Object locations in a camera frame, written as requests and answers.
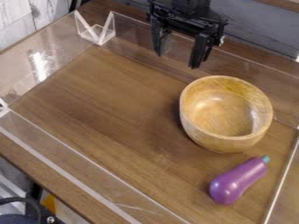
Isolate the purple toy eggplant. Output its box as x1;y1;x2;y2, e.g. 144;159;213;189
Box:
209;156;269;205

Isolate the clear acrylic tray wall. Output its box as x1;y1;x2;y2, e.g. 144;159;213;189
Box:
0;11;299;224

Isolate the brown wooden bowl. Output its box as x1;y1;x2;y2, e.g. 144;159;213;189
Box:
178;75;273;153

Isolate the clear acrylic corner bracket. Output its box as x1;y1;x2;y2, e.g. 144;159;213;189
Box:
73;11;116;46

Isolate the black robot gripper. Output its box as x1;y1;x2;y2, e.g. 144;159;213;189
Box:
148;0;228;69

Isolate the black cable bottom left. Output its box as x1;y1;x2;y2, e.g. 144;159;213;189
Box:
0;197;62;224

